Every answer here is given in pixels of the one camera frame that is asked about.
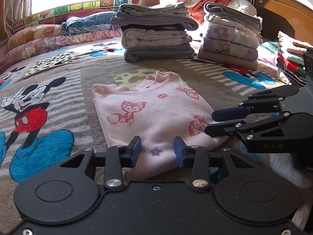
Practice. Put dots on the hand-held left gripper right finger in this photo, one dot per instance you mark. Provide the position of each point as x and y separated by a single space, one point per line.
179 153

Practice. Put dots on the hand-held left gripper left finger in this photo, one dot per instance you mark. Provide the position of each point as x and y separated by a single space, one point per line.
135 149

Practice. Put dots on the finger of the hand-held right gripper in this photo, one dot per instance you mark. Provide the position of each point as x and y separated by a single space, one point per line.
220 130
229 113

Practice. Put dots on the pink fox print shirt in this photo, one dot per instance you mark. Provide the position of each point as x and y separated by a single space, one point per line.
146 107

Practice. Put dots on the pile of folded colourful clothes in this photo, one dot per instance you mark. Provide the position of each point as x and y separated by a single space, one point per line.
286 61

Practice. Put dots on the beige folded garment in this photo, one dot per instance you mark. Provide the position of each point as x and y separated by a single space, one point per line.
225 60

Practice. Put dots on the cream purple flower garment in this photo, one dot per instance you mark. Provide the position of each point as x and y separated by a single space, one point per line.
232 33

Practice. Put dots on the dark grey folded sweatpants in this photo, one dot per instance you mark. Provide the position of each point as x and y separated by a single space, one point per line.
159 53

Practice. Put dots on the printed cartoon blanket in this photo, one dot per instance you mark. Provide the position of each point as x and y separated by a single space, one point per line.
73 78

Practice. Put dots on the grey ribbed folded garment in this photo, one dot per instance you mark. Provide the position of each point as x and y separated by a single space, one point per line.
229 13

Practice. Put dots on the white quilted printed garment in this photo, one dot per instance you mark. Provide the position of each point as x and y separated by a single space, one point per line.
156 38

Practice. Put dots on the dark wooden headboard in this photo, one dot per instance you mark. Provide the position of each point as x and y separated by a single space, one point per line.
281 17

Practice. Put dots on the lavender grey folded garment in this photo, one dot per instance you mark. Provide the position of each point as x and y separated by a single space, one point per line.
154 22

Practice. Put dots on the light grey folded garment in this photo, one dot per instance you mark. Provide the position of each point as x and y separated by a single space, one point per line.
151 9

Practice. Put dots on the blue folded quilt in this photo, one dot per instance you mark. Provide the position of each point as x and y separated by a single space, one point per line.
90 24

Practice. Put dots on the purple floral pillow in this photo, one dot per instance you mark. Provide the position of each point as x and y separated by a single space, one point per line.
49 46

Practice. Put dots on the red folded blanket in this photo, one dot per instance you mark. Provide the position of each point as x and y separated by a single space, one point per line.
90 13

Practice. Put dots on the yellow cartoon pillow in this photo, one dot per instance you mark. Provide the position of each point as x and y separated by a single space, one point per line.
34 35

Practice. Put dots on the colourful alphabet play mat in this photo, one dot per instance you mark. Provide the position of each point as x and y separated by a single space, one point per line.
61 11

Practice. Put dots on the grey curtain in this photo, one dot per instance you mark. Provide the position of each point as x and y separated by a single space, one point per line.
17 2

